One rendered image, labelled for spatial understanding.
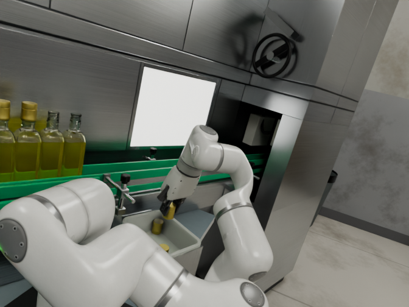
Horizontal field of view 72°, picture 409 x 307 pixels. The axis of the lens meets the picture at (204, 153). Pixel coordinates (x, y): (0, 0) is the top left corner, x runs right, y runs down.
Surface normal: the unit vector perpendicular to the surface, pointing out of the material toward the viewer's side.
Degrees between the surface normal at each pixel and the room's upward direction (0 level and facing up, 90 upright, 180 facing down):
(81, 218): 67
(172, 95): 90
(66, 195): 17
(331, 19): 90
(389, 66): 90
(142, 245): 32
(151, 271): 43
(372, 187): 90
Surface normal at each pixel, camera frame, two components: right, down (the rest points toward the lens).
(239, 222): -0.17, -0.60
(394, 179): -0.30, 0.19
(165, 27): 0.69, 0.36
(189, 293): 0.16, -0.81
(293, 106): -0.69, 0.04
